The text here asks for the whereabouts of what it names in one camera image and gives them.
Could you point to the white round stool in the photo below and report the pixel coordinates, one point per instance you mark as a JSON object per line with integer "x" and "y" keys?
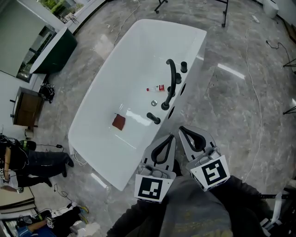
{"x": 271, "y": 8}

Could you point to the person's left forearm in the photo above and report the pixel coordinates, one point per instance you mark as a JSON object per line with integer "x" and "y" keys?
{"x": 136, "y": 220}

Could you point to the dark green bathtub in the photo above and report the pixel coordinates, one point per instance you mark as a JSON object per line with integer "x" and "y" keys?
{"x": 57, "y": 51}

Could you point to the person's right forearm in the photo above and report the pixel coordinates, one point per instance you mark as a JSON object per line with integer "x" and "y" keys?
{"x": 240, "y": 199}

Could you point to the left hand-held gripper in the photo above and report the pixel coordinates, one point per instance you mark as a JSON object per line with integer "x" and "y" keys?
{"x": 149, "y": 187}

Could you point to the brown wooden cabinet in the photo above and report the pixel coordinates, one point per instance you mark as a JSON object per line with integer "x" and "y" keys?
{"x": 28, "y": 108}

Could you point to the black faucet knob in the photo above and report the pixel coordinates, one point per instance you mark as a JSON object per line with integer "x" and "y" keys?
{"x": 178, "y": 77}
{"x": 169, "y": 89}

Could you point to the black tripod leg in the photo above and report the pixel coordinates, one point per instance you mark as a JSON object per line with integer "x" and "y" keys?
{"x": 291, "y": 108}
{"x": 290, "y": 63}

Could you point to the clear plastic bottle red label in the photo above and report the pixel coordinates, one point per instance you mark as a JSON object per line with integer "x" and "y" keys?
{"x": 157, "y": 88}

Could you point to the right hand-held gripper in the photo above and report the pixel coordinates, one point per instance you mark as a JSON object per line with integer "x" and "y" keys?
{"x": 212, "y": 173}

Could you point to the person's grey shirt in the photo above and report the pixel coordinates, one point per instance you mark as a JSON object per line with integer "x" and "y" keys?
{"x": 189, "y": 208}

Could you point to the silver bathtub drain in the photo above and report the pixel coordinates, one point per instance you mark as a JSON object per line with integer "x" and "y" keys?
{"x": 154, "y": 103}

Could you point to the black handheld shower head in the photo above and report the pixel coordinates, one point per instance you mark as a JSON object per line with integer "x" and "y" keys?
{"x": 151, "y": 116}

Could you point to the white bathtub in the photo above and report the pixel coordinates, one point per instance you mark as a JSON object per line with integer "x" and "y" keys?
{"x": 129, "y": 69}

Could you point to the black shower head holder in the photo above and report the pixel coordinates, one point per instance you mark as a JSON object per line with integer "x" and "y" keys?
{"x": 158, "y": 121}

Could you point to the beige table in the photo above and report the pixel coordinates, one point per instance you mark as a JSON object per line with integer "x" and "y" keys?
{"x": 14, "y": 196}

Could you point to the black rolling rack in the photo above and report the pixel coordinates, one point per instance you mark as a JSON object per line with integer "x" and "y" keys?
{"x": 225, "y": 11}

